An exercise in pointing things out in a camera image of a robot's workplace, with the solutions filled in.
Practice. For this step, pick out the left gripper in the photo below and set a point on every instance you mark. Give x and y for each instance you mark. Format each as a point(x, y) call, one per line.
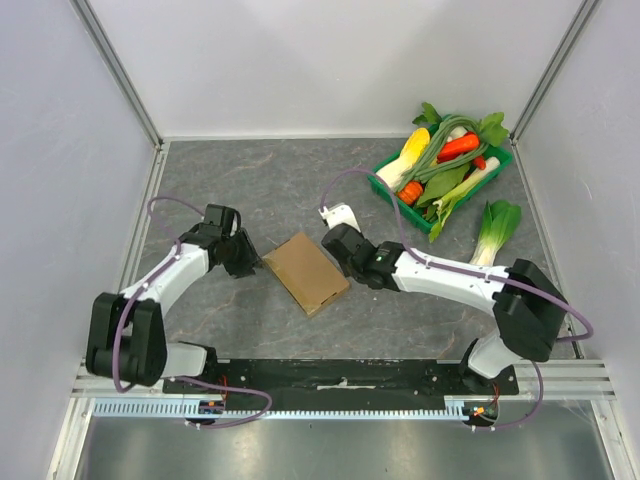
point(250, 257)

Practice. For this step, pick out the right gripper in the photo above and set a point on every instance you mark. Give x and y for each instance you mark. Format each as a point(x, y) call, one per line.
point(338, 242)

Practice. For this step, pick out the brown cardboard express box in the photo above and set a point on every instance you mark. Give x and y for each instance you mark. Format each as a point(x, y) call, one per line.
point(306, 273)

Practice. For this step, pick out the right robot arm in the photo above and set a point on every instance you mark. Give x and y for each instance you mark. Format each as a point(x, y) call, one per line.
point(519, 298)

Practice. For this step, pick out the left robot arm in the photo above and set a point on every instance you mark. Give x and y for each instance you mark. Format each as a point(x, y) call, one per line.
point(127, 341)

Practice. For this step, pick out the green plastic tray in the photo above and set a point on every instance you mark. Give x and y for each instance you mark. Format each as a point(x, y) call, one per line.
point(492, 130)

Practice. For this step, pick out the small orange pumpkin toy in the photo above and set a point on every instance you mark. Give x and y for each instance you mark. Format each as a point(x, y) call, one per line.
point(412, 191)

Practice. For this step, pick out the yellow napa cabbage toy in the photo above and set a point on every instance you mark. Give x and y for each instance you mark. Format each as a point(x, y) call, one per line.
point(393, 172)

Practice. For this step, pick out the green leafy vegetable toy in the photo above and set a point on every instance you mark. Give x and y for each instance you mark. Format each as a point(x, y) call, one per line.
point(436, 188)

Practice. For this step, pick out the green long beans toy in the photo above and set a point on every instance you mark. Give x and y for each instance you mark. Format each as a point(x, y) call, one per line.
point(423, 170)

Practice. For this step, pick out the white green leek toy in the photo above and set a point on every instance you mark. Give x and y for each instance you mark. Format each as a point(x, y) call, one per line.
point(446, 203)

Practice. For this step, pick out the bok choy toy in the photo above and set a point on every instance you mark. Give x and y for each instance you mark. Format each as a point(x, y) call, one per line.
point(500, 220)

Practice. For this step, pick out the orange carrot toy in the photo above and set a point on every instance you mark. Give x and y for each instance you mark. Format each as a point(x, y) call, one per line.
point(465, 144)

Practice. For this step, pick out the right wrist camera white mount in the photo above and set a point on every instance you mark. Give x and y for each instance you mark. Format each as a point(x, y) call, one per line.
point(340, 214)

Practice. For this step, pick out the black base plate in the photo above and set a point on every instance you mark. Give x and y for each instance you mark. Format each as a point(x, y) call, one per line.
point(345, 383)

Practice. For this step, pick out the grey slotted cable duct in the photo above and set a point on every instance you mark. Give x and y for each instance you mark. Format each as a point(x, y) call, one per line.
point(200, 409)

